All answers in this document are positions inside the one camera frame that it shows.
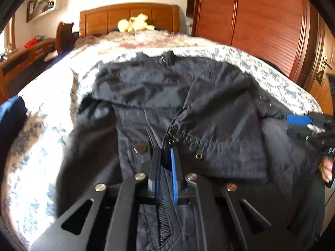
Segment wooden desk with cabinets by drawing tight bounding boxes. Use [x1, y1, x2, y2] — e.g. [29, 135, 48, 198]
[0, 38, 57, 105]

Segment window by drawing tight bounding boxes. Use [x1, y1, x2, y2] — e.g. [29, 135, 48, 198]
[0, 18, 16, 58]

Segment white wall shelf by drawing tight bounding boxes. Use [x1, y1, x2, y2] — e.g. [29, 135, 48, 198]
[26, 0, 63, 23]

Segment wooden bed headboard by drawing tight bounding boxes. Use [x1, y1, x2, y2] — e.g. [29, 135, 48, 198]
[79, 3, 181, 37]

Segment dark wooden chair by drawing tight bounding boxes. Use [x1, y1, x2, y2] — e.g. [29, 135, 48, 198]
[56, 21, 79, 55]

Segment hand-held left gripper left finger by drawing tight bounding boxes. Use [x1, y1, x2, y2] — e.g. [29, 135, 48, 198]
[29, 148, 161, 251]

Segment navy blue garment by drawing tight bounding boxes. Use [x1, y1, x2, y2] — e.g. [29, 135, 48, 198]
[0, 95, 28, 147]

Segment person's right hand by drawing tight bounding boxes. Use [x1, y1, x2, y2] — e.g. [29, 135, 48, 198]
[321, 155, 334, 183]

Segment rose floral quilt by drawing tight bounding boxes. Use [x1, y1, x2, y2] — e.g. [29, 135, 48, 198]
[71, 29, 218, 55]

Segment wooden slatted wardrobe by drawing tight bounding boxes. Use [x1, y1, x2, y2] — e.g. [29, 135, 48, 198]
[191, 0, 318, 84]

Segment wooden door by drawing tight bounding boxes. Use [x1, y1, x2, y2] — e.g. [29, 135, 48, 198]
[305, 13, 335, 115]

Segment black jacket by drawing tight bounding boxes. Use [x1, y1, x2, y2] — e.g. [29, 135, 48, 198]
[56, 51, 326, 251]

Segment brass door handle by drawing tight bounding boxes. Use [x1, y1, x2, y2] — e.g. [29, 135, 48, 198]
[315, 55, 331, 85]

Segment bed with floral bedding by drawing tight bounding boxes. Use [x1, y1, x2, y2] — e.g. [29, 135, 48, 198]
[0, 42, 323, 251]

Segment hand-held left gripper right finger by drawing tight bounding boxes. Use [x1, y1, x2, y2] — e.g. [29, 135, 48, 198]
[170, 148, 297, 251]

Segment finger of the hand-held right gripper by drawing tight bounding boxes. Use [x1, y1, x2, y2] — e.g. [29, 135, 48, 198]
[287, 125, 326, 145]
[286, 112, 335, 131]

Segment yellow plush toy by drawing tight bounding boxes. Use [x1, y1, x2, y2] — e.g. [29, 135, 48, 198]
[117, 13, 156, 33]

